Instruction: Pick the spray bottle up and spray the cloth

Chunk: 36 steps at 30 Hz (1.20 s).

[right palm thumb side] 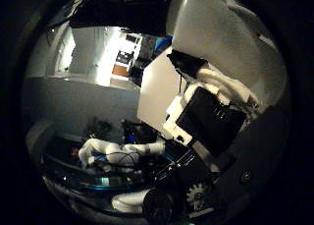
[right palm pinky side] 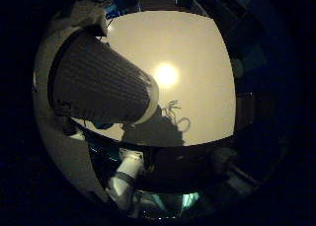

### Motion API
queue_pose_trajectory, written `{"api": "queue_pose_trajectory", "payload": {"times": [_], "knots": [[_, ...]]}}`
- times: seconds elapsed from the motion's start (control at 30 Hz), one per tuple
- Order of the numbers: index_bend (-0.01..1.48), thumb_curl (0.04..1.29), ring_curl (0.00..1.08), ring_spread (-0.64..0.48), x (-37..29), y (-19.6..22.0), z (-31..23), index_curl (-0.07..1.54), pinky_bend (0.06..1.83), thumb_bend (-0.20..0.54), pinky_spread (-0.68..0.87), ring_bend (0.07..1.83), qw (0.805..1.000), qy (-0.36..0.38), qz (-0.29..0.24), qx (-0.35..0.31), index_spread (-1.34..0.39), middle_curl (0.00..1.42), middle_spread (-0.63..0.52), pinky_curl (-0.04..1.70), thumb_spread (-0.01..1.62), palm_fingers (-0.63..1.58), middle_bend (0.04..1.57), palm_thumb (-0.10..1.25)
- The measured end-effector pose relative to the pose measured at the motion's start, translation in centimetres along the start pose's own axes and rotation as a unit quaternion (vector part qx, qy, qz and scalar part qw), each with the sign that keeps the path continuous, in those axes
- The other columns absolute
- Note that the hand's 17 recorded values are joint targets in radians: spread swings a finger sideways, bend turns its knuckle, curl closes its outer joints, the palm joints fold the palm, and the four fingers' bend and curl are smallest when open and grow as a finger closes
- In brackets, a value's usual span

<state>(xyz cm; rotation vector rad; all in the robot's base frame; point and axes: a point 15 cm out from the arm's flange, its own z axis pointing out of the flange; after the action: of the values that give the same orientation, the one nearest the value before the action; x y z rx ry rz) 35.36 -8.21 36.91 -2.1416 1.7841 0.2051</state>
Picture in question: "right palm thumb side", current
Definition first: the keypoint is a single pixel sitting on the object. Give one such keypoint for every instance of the black equipment stand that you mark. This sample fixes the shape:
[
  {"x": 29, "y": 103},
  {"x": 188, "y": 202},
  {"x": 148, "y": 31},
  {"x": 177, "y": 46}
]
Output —
[{"x": 139, "y": 131}]

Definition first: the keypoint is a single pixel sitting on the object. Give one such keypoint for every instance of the shelf unit with orange panels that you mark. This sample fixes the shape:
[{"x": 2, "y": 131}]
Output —
[{"x": 126, "y": 58}]

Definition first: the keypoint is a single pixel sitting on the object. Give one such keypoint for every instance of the dark tangled equipment cluster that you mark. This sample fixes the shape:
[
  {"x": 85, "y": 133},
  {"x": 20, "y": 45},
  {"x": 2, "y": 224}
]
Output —
[{"x": 99, "y": 127}]

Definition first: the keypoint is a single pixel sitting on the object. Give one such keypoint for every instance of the person in blue top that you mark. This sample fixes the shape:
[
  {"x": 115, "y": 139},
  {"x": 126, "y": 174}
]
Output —
[{"x": 75, "y": 152}]

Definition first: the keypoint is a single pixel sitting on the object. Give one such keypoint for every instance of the grey curved bench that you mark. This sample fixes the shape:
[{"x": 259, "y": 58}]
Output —
[{"x": 39, "y": 133}]

